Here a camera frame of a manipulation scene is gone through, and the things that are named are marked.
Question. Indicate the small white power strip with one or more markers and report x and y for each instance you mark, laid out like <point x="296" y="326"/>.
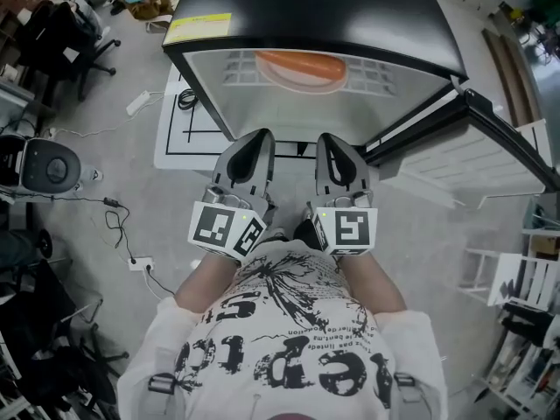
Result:
<point x="140" y="263"/>

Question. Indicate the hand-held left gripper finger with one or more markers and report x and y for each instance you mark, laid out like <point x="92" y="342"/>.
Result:
<point x="268" y="160"/>
<point x="223" y="169"/>

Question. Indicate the black office chair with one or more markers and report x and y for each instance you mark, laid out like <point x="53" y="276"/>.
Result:
<point x="39" y="322"/>
<point x="57" y="46"/>

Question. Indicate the white printed T-shirt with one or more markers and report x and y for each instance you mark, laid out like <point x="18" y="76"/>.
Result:
<point x="284" y="352"/>

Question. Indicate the green plant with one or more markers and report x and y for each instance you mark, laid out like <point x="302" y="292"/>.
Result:
<point x="542" y="11"/>

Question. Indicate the person's right forearm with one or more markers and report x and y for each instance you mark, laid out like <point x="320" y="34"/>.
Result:
<point x="374" y="287"/>

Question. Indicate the white chair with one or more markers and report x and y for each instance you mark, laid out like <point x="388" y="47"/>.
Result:
<point x="512" y="278"/>

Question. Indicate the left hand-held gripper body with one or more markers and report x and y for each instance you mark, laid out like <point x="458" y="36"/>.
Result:
<point x="216" y="230"/>

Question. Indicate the black white round appliance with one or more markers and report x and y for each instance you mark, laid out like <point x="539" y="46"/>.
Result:
<point x="48" y="164"/>

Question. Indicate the white table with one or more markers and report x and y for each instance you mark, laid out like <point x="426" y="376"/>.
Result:
<point x="170" y="142"/>

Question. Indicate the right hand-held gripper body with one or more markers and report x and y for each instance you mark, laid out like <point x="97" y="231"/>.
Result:
<point x="350" y="230"/>

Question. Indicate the black mini fridge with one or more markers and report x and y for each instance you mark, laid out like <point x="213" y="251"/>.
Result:
<point x="306" y="11"/>

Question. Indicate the white round plate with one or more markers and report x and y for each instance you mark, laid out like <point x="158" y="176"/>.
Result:
<point x="302" y="85"/>

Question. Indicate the long white power strip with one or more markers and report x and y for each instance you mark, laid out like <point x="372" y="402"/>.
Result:
<point x="138" y="102"/>

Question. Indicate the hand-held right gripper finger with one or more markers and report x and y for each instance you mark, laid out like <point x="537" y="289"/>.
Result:
<point x="323" y="169"/>
<point x="358" y="177"/>

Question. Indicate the orange carrot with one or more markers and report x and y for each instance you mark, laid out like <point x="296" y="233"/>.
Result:
<point x="302" y="61"/>

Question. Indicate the white bookshelf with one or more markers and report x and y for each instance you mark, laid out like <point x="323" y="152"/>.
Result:
<point x="520" y="374"/>

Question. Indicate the person's right leg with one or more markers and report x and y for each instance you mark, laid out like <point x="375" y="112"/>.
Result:
<point x="305" y="234"/>

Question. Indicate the person's left forearm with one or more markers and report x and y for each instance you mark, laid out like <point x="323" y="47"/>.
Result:
<point x="205" y="282"/>

